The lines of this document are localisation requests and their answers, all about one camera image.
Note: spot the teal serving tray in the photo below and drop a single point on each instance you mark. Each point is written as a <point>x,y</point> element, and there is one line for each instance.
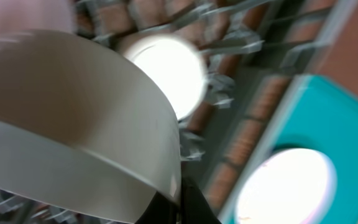
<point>314,113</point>

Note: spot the grey bowl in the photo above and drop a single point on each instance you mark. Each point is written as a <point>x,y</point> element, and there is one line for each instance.
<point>83,128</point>

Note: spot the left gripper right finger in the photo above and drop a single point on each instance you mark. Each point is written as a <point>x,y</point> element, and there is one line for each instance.
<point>194,207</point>

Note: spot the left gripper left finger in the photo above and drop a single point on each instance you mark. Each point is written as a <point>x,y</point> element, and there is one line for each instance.
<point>159,211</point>

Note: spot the large white plate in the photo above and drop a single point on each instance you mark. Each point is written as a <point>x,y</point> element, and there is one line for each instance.
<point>295,185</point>

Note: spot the small pink bowl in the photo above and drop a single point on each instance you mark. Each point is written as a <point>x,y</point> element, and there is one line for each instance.
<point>17,15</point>

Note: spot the grey plastic dish rack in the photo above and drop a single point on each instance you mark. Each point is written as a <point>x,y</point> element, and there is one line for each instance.
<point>252,51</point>

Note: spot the white cup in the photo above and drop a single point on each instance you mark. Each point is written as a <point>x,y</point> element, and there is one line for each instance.
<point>174,64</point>

